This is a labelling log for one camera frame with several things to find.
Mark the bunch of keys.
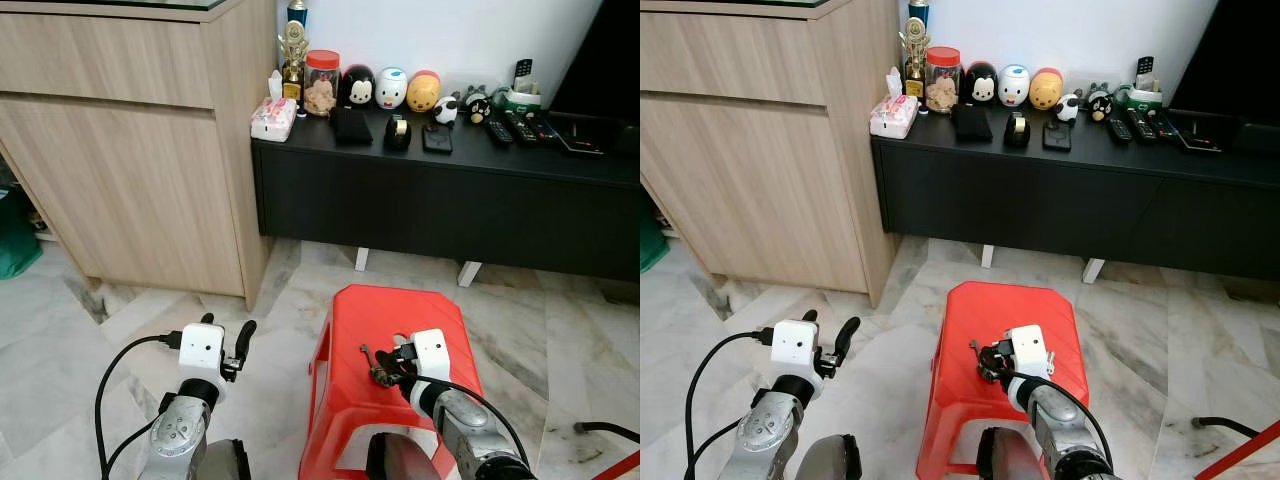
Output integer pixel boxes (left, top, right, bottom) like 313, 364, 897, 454
360, 343, 401, 389
968, 338, 1006, 384

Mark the red plastic stool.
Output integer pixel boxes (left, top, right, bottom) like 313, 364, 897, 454
298, 285, 487, 480
915, 281, 1091, 480

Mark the light wooden cabinet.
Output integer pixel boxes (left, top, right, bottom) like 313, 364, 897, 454
640, 0, 901, 307
0, 0, 279, 309

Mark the black low console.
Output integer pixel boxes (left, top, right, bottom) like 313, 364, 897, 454
870, 105, 1280, 281
250, 108, 641, 283

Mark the green bin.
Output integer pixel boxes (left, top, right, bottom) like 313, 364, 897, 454
0, 185, 43, 281
640, 185, 669, 273

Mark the pink tissue pack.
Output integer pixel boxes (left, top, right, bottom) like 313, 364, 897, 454
868, 67, 921, 139
250, 72, 299, 143

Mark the black wallet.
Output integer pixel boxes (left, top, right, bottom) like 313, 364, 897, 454
330, 108, 374, 144
950, 104, 994, 141

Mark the glass jar with red lid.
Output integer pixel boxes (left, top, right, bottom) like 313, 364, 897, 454
303, 50, 342, 118
925, 46, 963, 114

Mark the white round plush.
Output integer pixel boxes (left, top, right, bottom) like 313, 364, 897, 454
376, 68, 409, 111
998, 65, 1032, 108

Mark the black mouse plush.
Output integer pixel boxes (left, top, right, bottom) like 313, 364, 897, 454
963, 62, 1000, 106
341, 65, 377, 109

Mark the gold trophy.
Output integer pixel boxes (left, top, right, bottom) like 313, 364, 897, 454
898, 18, 933, 99
278, 20, 309, 101

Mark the black television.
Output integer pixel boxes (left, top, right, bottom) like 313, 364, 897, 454
1168, 0, 1280, 126
548, 0, 641, 126

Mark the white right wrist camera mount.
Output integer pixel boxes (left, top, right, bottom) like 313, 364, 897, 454
408, 328, 453, 383
1005, 324, 1053, 381

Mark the black floor cable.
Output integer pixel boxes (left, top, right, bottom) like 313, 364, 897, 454
573, 421, 641, 444
1190, 415, 1263, 441

